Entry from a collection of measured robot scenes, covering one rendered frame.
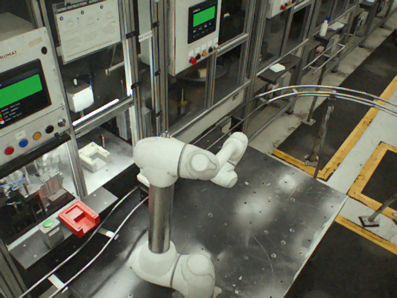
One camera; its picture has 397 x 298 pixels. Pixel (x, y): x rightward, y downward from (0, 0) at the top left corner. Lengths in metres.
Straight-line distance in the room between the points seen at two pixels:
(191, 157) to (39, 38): 0.70
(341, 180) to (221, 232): 1.81
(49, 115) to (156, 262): 0.78
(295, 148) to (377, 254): 1.28
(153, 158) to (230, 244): 0.90
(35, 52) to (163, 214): 0.78
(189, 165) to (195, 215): 0.93
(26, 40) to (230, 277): 1.41
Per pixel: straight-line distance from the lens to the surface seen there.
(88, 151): 2.19
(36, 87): 1.52
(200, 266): 1.68
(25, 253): 1.90
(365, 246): 3.21
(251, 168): 2.51
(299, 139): 3.96
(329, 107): 3.34
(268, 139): 3.88
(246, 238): 2.13
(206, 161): 1.28
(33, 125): 1.61
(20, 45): 1.46
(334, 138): 4.11
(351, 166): 3.86
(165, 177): 1.38
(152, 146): 1.36
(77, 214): 1.91
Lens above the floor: 2.38
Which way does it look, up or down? 41 degrees down
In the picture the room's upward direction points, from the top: 3 degrees clockwise
